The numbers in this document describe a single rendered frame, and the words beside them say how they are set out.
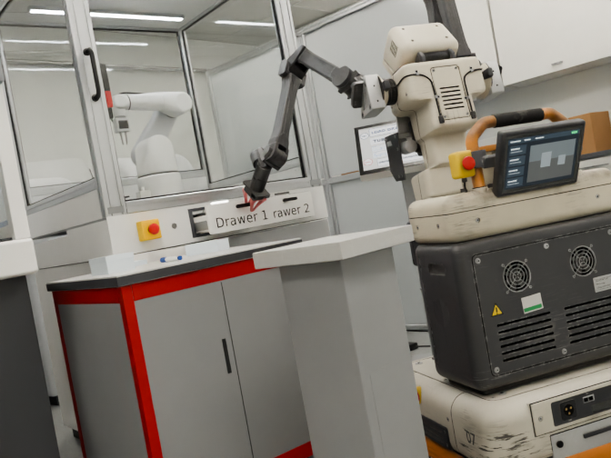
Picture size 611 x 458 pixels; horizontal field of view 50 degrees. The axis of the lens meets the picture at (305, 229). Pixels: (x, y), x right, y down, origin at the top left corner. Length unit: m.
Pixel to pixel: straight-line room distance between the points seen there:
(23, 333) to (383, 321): 1.09
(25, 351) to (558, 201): 1.57
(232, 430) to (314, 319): 0.55
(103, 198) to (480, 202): 1.32
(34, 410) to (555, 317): 1.51
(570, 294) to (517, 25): 3.80
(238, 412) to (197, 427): 0.14
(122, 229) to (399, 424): 1.27
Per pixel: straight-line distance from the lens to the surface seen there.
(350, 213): 4.30
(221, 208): 2.46
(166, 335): 1.83
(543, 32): 5.41
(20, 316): 2.12
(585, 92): 5.64
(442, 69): 2.17
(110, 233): 2.41
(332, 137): 4.35
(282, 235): 2.78
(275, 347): 2.02
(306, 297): 1.54
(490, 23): 5.61
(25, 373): 2.13
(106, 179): 2.43
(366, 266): 1.52
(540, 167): 1.82
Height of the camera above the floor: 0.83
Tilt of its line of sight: 1 degrees down
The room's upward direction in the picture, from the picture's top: 10 degrees counter-clockwise
